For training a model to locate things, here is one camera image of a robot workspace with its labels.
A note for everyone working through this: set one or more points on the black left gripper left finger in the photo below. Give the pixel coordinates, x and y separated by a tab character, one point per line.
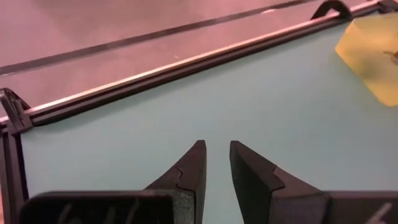
192	177

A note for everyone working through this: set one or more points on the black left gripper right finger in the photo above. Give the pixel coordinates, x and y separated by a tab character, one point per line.
258	186

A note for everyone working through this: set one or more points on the green table mat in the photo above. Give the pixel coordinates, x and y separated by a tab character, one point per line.
155	118

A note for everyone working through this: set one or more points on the yellow plastic bin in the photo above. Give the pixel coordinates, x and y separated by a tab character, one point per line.
367	46

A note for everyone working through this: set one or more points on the black aluminium table frame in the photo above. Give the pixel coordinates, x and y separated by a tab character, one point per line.
12	171

